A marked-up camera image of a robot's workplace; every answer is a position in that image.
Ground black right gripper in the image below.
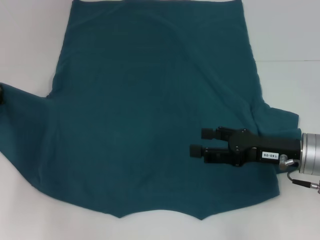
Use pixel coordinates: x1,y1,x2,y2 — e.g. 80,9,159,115
189,126,302,168

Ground teal blue t-shirt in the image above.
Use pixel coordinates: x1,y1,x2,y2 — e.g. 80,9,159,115
0,0,302,221

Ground right arm connector cable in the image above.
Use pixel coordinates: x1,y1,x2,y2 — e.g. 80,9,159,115
278,154,320,195

